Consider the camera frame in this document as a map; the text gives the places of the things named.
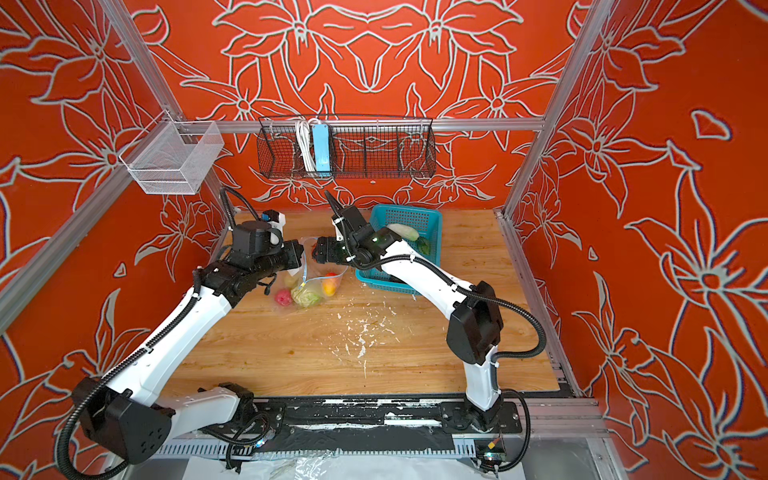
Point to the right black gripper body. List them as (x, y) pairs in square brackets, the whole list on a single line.
[(333, 250)]

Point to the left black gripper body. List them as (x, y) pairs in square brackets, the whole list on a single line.
[(282, 258)]

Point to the yellow mango toy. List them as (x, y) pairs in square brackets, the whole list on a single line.
[(292, 280)]

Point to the clear zip top bag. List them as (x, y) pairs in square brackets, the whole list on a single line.
[(312, 273)]

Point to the red apple toy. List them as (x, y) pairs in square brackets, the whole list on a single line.
[(283, 297)]

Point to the green cabbage toy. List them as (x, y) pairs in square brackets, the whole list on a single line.
[(306, 296)]

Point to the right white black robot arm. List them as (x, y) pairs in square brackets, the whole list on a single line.
[(473, 311)]

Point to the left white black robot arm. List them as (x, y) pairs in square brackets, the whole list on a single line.
[(123, 410)]

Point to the white radish toy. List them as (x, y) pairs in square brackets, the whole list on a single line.
[(406, 232)]

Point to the green leafy vegetable toy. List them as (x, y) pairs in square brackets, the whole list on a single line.
[(423, 246)]

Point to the teal plastic basket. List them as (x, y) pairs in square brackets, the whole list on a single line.
[(427, 222)]

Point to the light blue box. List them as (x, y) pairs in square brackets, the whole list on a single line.
[(321, 143)]

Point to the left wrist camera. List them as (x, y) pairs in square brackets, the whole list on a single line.
[(255, 239)]

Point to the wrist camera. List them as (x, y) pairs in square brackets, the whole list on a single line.
[(347, 223), (255, 239)]

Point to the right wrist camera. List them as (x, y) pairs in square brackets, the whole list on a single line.
[(347, 223)]

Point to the black wire wall basket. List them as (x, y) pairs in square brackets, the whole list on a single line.
[(361, 147)]

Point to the clear acrylic wall bin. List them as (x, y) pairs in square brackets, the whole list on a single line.
[(174, 157)]

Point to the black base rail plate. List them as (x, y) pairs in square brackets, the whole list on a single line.
[(389, 424)]

